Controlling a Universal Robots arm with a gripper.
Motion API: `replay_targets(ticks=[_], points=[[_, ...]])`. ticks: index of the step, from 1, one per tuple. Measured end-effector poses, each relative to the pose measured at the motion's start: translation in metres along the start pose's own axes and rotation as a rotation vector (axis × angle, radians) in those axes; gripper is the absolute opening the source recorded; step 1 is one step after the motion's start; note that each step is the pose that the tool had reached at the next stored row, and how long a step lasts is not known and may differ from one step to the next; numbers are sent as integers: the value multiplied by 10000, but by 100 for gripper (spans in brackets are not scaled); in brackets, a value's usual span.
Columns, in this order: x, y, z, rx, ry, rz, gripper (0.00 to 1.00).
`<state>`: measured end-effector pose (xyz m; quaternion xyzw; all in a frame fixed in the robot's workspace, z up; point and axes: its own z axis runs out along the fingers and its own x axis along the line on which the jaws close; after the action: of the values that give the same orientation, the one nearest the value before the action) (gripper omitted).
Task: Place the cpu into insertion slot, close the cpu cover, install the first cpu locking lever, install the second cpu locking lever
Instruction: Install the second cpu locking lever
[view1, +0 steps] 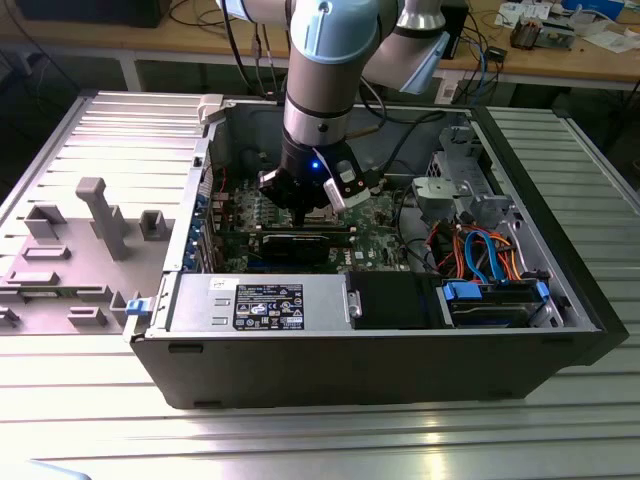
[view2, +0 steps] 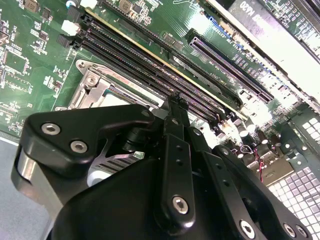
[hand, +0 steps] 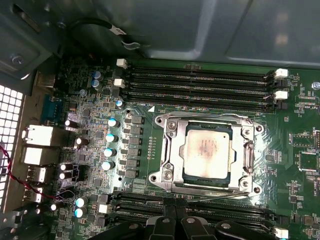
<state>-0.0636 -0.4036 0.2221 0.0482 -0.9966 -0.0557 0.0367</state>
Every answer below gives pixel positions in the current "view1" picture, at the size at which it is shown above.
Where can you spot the white printed card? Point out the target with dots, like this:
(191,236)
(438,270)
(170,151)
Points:
(512,14)

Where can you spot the blue box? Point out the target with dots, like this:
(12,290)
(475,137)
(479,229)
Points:
(595,5)

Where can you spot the black plastic shroud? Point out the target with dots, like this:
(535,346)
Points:
(390,300)

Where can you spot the blue disk carrier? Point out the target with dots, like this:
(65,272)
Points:
(461,291)

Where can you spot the CPU cooler heatsink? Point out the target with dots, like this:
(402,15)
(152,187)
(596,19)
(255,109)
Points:
(524,32)

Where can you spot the wooden workbench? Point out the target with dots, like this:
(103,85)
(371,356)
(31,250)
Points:
(150,42)

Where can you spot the grey plastic case latch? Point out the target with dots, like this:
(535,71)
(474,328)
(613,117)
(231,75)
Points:
(210,107)

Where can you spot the silver power supply unit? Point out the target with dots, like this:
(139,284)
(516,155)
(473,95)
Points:
(200,300)

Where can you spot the grey electronic device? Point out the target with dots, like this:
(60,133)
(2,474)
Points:
(555,32)

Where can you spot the grey parts rack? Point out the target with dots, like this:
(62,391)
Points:
(75,260)

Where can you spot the silver drive cage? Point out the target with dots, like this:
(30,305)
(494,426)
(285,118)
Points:
(462,150)

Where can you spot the white label tag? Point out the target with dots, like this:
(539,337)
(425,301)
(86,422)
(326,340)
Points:
(448,92)

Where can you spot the black RAM slot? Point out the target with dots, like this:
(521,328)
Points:
(340,235)
(280,227)
(340,231)
(280,223)

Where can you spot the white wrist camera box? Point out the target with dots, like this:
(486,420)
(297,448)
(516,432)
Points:
(345,187)

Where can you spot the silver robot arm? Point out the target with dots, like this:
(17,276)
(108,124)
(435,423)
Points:
(320,85)

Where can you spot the silver bracket with round boss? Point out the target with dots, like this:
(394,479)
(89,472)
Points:
(440,192)

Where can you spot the green motherboard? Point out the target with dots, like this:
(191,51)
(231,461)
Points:
(375,240)

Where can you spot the black PC case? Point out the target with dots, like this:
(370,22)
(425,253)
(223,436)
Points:
(350,370)

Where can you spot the black graphics card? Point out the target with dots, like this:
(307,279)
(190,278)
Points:
(295,249)

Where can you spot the green RAM stick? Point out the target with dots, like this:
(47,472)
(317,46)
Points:
(50,295)

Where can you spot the hard disk drive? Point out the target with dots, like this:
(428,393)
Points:
(495,314)

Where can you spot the black computer case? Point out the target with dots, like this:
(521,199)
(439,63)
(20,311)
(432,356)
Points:
(90,12)

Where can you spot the tall black box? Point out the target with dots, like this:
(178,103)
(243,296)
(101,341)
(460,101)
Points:
(459,25)

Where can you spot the white paper sheets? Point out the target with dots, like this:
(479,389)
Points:
(612,40)

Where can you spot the blue plastic latch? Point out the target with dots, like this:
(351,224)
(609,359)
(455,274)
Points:
(137,306)

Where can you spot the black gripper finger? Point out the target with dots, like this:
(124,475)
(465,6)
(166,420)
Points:
(275,190)
(322,205)

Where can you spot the pale blue rounded object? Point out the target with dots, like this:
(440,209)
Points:
(55,472)

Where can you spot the small black box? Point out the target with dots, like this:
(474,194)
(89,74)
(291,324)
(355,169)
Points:
(497,54)

